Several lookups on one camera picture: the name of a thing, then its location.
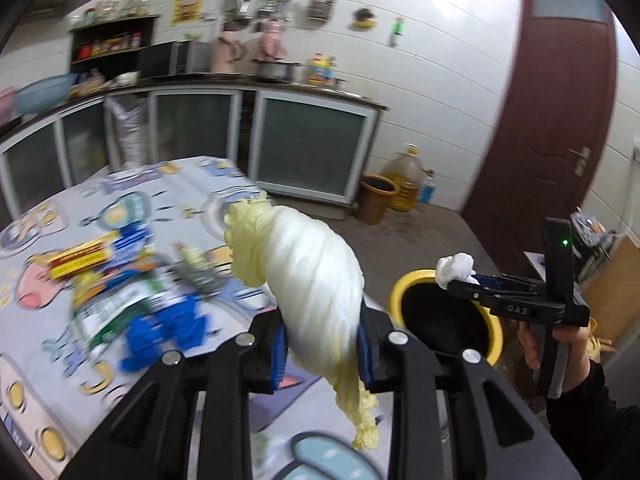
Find person's right hand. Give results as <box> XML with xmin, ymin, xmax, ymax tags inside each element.
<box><xmin>516</xmin><ymin>317</ymin><xmax>603</xmax><ymax>386</ymax></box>

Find green milk carton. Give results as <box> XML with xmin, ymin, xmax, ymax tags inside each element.
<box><xmin>72</xmin><ymin>279</ymin><xmax>171</xmax><ymax>357</ymax></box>

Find row of condiment bottles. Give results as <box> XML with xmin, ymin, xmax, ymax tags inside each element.
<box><xmin>75</xmin><ymin>32</ymin><xmax>144</xmax><ymax>61</ymax></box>

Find yellow detergent bottle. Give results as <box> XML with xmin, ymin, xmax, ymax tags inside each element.
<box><xmin>305</xmin><ymin>52</ymin><xmax>339</xmax><ymax>86</ymax></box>

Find yellow trash bin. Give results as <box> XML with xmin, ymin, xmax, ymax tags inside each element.
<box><xmin>389</xmin><ymin>270</ymin><xmax>503</xmax><ymax>367</ymax></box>

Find large cooking oil jug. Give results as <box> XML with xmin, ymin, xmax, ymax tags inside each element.
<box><xmin>384</xmin><ymin>143</ymin><xmax>426</xmax><ymax>213</ymax></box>

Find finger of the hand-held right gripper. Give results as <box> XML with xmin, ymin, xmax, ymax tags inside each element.
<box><xmin>470</xmin><ymin>272</ymin><xmax>548</xmax><ymax>295</ymax></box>
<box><xmin>446</xmin><ymin>280</ymin><xmax>551</xmax><ymax>320</ymax></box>

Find yellow red cardboard box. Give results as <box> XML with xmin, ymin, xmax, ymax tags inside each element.
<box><xmin>45</xmin><ymin>232</ymin><xmax>121</xmax><ymax>281</ymax></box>

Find yellow black wall hook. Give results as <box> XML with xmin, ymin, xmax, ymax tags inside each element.
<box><xmin>349</xmin><ymin>6</ymin><xmax>379</xmax><ymax>31</ymax></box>

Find blue yellow packet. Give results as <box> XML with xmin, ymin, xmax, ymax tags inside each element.
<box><xmin>107</xmin><ymin>224</ymin><xmax>161</xmax><ymax>272</ymax></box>

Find metal door handle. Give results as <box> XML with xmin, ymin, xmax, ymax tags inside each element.
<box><xmin>569</xmin><ymin>145</ymin><xmax>592</xmax><ymax>177</ymax></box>

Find pink plastic basin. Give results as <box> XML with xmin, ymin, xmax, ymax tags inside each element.
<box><xmin>0</xmin><ymin>86</ymin><xmax>19</xmax><ymax>126</ymax></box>

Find kitchen cabinet with glass doors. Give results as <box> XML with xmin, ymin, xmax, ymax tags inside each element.
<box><xmin>0</xmin><ymin>79</ymin><xmax>390</xmax><ymax>208</ymax></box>

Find napa cabbage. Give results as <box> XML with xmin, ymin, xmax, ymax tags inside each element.
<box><xmin>222</xmin><ymin>197</ymin><xmax>381</xmax><ymax>453</ymax></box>

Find pile of plastic bags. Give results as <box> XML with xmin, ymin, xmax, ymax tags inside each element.
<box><xmin>570</xmin><ymin>209</ymin><xmax>622</xmax><ymax>262</ymax></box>

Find blue rubber glove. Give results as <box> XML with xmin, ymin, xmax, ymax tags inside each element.
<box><xmin>120</xmin><ymin>294</ymin><xmax>209</xmax><ymax>374</ymax></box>

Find dark wooden shelf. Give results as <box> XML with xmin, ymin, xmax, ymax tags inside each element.
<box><xmin>68</xmin><ymin>14</ymin><xmax>164</xmax><ymax>79</ymax></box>

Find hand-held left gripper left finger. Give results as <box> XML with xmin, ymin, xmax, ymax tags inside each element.
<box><xmin>59</xmin><ymin>310</ymin><xmax>290</xmax><ymax>480</ymax></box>

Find small blue bottle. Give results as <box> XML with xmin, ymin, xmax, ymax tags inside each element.
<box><xmin>418</xmin><ymin>169</ymin><xmax>437</xmax><ymax>205</ymax></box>

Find dark red door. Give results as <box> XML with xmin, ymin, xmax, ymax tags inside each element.
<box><xmin>460</xmin><ymin>0</ymin><xmax>621</xmax><ymax>242</ymax></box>

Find row of glass jars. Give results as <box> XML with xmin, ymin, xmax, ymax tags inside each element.
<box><xmin>70</xmin><ymin>0</ymin><xmax>152</xmax><ymax>29</ymax></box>

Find blue plastic basin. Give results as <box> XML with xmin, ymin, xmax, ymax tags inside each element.
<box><xmin>13</xmin><ymin>72</ymin><xmax>81</xmax><ymax>115</ymax></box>

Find small wire wall basket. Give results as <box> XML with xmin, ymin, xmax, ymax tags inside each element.
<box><xmin>305</xmin><ymin>0</ymin><xmax>337</xmax><ymax>22</ymax></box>

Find crumpled clear wrapper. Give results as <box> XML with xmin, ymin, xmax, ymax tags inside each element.
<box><xmin>172</xmin><ymin>242</ymin><xmax>236</xmax><ymax>302</ymax></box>

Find pink kettle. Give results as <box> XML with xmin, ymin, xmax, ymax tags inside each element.
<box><xmin>209</xmin><ymin>22</ymin><xmax>246</xmax><ymax>74</ymax></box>
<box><xmin>252</xmin><ymin>18</ymin><xmax>289</xmax><ymax>61</ymax></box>

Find white sack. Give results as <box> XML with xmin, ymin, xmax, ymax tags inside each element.
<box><xmin>103</xmin><ymin>93</ymin><xmax>151</xmax><ymax>169</ymax></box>

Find black bin liner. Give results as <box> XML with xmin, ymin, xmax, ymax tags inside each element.
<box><xmin>400</xmin><ymin>282</ymin><xmax>493</xmax><ymax>361</ymax></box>

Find person's right forearm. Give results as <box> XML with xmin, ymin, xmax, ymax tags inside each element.
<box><xmin>544</xmin><ymin>360</ymin><xmax>640</xmax><ymax>480</ymax></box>

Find microwave oven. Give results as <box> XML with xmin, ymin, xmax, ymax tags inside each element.
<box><xmin>138</xmin><ymin>40</ymin><xmax>211</xmax><ymax>79</ymax></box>

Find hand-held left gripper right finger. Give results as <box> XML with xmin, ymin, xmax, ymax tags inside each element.
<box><xmin>356</xmin><ymin>305</ymin><xmax>583</xmax><ymax>480</ymax></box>

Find steel cooking pot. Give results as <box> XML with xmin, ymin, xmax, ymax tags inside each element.
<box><xmin>252</xmin><ymin>60</ymin><xmax>302</xmax><ymax>84</ymax></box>

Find yellow wall poster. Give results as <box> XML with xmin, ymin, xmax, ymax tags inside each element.
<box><xmin>171</xmin><ymin>0</ymin><xmax>205</xmax><ymax>26</ymax></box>

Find brown waste bin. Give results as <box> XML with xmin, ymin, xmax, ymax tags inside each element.
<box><xmin>357</xmin><ymin>173</ymin><xmax>401</xmax><ymax>226</ymax></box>

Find cartoon printed tablecloth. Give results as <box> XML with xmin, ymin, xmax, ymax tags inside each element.
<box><xmin>0</xmin><ymin>156</ymin><xmax>396</xmax><ymax>480</ymax></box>

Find white tissue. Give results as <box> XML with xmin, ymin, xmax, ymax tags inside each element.
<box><xmin>435</xmin><ymin>253</ymin><xmax>476</xmax><ymax>290</ymax></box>

